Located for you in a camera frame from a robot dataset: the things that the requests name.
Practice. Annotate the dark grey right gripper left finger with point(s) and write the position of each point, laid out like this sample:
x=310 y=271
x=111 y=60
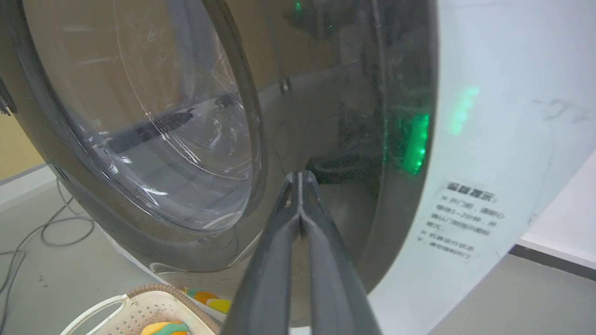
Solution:
x=267 y=274

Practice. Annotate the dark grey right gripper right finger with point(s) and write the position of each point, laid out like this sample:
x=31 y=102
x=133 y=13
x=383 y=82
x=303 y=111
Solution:
x=330 y=279

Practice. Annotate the white washing machine body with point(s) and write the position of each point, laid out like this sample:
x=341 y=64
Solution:
x=153 y=265
x=223 y=116

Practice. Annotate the orange yellow toy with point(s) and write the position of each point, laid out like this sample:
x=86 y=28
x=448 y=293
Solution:
x=209 y=299

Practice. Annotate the colourful cloth in basket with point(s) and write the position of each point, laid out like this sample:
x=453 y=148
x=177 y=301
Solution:
x=166 y=328

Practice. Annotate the cream perforated laundry basket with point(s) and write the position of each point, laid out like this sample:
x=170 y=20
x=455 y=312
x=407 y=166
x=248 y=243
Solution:
x=139 y=314

